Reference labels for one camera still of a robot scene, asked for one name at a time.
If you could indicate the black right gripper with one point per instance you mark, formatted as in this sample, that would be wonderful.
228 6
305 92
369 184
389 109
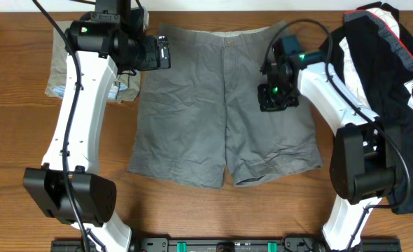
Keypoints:
266 104

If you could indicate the grey shorts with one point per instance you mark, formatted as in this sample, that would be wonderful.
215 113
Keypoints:
201 117

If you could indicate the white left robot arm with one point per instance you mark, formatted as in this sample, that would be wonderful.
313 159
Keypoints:
109 41

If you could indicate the folded khaki shorts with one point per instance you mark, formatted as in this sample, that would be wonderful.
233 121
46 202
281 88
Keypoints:
125 87

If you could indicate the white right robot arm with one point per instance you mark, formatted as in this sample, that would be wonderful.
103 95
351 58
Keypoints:
366 164

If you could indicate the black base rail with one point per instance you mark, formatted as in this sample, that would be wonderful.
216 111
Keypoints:
287 244

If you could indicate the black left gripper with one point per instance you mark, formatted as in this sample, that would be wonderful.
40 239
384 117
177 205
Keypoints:
163 49

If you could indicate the black white red shirt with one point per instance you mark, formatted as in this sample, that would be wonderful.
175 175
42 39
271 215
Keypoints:
373 54

